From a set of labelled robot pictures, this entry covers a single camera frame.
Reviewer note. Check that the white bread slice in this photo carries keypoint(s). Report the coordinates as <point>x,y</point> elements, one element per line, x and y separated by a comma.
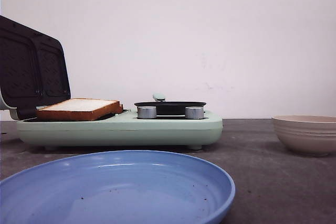
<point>79,109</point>

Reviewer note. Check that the breakfast maker hinged lid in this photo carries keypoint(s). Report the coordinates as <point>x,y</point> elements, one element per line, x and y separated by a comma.
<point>33,70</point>

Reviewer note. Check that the beige ribbed bowl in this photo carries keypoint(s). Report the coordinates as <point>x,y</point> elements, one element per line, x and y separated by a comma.
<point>306,134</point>

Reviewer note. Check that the mint green breakfast maker base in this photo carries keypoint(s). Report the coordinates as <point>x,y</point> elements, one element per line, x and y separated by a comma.
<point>124,129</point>

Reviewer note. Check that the left silver control knob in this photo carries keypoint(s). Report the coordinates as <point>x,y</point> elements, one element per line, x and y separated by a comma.
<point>146,112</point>

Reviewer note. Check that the silver control knob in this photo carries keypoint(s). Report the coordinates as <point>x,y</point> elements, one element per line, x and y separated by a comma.
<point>194,112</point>
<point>146,112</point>

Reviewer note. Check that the right silver control knob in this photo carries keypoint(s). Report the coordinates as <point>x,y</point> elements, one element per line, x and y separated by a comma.
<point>194,112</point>

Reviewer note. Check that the blue plastic plate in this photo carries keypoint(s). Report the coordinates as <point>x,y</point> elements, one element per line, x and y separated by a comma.
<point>119,187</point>

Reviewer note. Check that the black frying pan mint handle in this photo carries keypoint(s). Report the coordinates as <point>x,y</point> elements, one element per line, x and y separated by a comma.
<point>164,107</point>

